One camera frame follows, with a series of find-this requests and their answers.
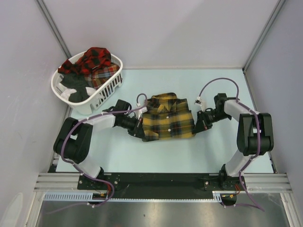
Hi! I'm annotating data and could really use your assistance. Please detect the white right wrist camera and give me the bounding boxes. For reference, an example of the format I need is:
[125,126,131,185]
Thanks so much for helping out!
[194,96,207,112]

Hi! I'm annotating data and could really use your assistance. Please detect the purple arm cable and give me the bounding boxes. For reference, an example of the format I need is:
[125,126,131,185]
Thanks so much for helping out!
[197,77,265,211]
[47,93,149,209]

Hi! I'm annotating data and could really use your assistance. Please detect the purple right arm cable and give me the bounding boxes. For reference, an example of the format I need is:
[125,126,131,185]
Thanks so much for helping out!
[197,77,265,211]

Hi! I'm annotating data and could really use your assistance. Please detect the white cable duct rail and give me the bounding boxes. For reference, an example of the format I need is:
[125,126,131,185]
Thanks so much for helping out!
[43,190,240,204]

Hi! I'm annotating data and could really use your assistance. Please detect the red black checkered shirt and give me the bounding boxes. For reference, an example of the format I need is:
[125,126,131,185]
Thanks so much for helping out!
[58,47,111,76]

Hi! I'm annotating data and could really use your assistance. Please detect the red tan plaid shirt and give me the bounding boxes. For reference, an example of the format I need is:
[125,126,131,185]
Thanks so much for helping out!
[89,63,120,89]

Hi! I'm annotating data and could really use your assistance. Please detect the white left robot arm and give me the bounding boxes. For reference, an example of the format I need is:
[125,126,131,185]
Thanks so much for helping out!
[53,99,147,189]

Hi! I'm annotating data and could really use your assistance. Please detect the yellow plaid long sleeve shirt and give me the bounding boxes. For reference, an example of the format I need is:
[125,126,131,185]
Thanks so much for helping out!
[142,93,195,142]

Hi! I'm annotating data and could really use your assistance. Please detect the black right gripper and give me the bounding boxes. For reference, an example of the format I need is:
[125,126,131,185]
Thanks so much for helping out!
[193,109,231,134]

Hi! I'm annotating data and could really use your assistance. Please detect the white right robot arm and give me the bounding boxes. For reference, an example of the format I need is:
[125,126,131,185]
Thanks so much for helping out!
[193,93,274,190]

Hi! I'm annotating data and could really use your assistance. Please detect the dark grey garment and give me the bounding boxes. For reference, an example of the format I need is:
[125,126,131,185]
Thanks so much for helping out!
[60,74,96,103]

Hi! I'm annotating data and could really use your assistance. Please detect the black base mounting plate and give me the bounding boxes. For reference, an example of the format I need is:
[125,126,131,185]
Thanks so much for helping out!
[77,173,245,200]

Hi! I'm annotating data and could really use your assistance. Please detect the white garment in basket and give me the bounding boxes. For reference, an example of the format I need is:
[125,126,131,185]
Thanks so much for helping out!
[60,88,77,100]

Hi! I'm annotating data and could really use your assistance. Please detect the aluminium frame rail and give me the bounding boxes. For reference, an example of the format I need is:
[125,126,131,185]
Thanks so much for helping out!
[34,173,80,192]

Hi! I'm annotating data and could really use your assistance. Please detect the white plastic laundry basket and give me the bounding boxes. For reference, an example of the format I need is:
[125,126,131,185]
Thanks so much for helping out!
[51,47,123,115]

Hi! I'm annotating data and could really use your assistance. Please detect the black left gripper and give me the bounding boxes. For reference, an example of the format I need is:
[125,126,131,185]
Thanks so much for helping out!
[118,115,146,140]

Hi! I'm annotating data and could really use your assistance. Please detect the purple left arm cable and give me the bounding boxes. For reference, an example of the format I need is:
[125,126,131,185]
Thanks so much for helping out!
[47,93,149,209]

